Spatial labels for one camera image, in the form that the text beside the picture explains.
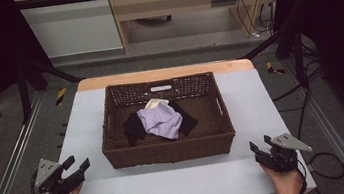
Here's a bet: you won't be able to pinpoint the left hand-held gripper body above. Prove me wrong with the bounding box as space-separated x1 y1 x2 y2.
31 152 88 194

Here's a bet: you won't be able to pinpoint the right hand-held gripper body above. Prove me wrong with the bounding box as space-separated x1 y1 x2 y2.
253 129 316 177

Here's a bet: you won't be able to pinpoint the person's right hand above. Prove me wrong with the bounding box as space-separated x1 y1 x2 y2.
261 159 307 194

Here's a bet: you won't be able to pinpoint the white table mat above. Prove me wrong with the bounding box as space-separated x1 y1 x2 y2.
53 61 319 194

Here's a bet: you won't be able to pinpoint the yellow black floor tape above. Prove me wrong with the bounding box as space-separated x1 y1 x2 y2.
53 87 70 107
265 59 287 77

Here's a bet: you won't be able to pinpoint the black cloth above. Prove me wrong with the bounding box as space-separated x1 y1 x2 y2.
120 96 202 148

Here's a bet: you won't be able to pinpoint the brown wicker basket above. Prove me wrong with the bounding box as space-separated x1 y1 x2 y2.
93 69 239 172

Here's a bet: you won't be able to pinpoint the lilac cloth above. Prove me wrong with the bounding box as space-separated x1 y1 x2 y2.
135 99 187 145

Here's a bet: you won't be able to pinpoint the cream cloth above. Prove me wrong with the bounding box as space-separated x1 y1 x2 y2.
142 95 171 112

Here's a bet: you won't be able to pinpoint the white cabinet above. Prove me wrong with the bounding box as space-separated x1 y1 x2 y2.
11 0 124 64

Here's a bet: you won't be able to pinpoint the wooden desk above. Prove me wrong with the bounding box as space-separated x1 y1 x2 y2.
105 0 298 56

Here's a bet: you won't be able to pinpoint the right hand-held gripper cable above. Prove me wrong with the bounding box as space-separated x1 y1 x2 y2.
296 149 344 194

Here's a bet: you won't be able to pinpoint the black floor cables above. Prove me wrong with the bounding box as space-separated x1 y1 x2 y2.
264 40 335 147

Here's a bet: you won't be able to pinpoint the black metal frame leg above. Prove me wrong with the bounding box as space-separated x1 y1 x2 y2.
234 24 310 97
13 50 88 125

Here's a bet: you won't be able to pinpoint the black desk cable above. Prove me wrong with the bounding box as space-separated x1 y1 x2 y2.
235 0 279 40

